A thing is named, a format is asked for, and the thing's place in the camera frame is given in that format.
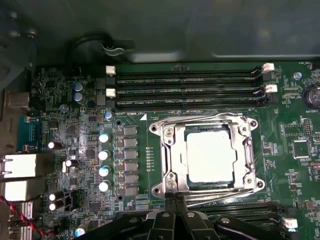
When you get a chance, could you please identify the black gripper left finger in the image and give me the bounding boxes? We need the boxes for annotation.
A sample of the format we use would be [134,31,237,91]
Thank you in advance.
[81,191,178,240]

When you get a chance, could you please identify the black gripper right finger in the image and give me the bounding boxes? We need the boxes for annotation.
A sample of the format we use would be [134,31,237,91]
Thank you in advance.
[174,192,288,240]

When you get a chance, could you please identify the wire locking lever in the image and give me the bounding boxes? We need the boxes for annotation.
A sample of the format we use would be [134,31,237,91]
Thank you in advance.
[184,188,257,208]
[159,112,252,128]

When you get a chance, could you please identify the metal socket cover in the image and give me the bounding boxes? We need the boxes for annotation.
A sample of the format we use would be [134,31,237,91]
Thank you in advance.
[161,113,253,193]

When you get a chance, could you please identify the silver CPU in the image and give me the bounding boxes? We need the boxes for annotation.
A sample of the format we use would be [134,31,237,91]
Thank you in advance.
[183,126,238,190]

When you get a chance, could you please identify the CPU socket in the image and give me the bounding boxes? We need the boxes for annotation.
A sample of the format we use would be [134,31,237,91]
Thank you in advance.
[148,112,266,198]

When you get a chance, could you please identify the RAM slot black clips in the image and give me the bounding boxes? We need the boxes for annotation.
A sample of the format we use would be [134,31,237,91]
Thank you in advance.
[186,201,281,214]
[106,76,272,88]
[106,96,278,112]

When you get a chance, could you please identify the RAM slot white clips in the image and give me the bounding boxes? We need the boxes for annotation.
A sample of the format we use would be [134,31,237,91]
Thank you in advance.
[106,62,275,76]
[106,84,279,98]
[207,212,299,232]

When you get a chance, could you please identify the green motherboard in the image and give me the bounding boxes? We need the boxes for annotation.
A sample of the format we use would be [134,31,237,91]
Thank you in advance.
[29,61,320,240]

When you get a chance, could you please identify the silver USB port block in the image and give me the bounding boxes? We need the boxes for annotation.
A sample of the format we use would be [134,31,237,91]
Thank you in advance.
[0,179,35,202]

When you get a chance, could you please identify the silver network port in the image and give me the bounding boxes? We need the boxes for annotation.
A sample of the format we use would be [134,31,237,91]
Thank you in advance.
[0,153,38,179]

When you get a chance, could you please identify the blue serial port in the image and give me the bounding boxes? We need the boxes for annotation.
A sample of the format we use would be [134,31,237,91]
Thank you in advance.
[17,115,42,151]

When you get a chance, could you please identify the coin cell battery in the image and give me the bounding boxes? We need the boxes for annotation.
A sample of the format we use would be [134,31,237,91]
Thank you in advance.
[301,83,320,106]

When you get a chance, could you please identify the black open PC case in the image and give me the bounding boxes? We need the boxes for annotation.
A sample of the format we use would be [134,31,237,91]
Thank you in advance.
[0,0,320,240]

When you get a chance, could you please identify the grey metal port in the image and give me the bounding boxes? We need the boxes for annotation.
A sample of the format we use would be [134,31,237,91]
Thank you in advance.
[5,91,31,109]

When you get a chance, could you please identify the red black twisted wire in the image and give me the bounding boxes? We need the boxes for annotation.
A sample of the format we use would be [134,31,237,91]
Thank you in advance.
[0,195,55,238]

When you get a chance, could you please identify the thick black cable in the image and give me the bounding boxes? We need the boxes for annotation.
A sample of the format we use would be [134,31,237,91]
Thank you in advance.
[63,31,114,76]

